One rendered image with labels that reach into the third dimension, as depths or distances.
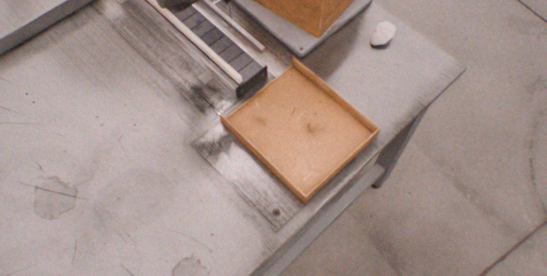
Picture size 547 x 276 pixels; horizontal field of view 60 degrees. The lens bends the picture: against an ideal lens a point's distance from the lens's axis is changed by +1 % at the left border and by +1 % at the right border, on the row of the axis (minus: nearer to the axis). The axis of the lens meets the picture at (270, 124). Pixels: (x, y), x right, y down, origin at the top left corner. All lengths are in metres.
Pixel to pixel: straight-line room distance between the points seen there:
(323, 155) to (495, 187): 1.19
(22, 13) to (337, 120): 0.91
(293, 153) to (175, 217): 0.32
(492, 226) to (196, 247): 1.38
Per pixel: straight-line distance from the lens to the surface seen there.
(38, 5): 1.51
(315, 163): 1.14
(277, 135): 1.17
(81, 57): 1.41
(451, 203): 2.13
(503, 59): 2.61
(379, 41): 1.35
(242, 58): 1.25
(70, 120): 1.30
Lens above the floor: 1.87
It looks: 61 degrees down
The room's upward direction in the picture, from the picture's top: straight up
